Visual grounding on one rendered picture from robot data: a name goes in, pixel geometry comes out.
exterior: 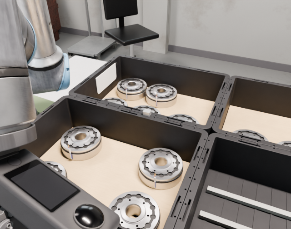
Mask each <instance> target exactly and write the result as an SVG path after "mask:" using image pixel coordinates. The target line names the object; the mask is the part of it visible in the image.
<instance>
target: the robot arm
mask: <svg viewBox="0 0 291 229"><path fill-rule="evenodd" d="M69 86H70V65H69V58H68V55H67V54H66V53H63V52H62V50H61V48H60V47H58V46H57V45H55V39H54V34H53V29H52V25H51V20H50V15H49V10H48V6H47V1H46V0H0V229H117V228H118V226H119V224H120V217H119V215H118V214H117V213H115V212H114V211H113V210H111V209H110V208H108V207H107V206H106V205H104V204H103V203H101V202H100V201H99V200H97V199H96V198H94V197H93V196H92V195H90V194H89V193H87V192H86V191H84V190H83V189H82V188H81V187H79V186H78V185H76V184H75V183H73V182H72V181H71V180H69V179H68V178H66V177H65V176H64V175H62V174H61V173H60V172H58V171H57V170H55V169H54V168H52V167H51V166H50V165H48V164H47V163H46V162H44V161H43V160H41V159H40V158H39V157H37V156H36V155H34V154H33V153H32V152H30V151H29V150H27V149H21V150H20V148H19V147H20V146H23V145H26V144H29V143H31V142H33V141H35V140H36V139H37V133H36V127H35V124H33V123H31V122H33V121H34V120H35V119H36V117H37V115H38V112H37V109H36V108H35V103H34V97H33V95H34V94H41V93H47V92H53V91H55V92H58V91H59V90H65V89H67V88H69Z"/></svg>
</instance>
